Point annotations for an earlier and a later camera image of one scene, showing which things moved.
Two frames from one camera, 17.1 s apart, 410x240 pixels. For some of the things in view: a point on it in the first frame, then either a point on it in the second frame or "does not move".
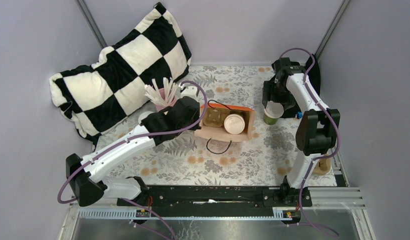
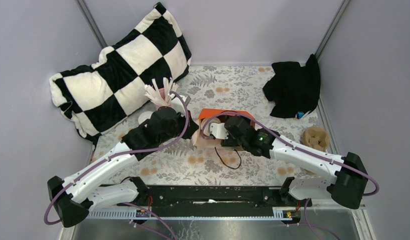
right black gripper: x=268 y=87 -> x=229 y=141
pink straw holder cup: x=162 y=97 does not move
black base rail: x=217 y=197 does not move
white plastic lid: x=144 y=114 does not move
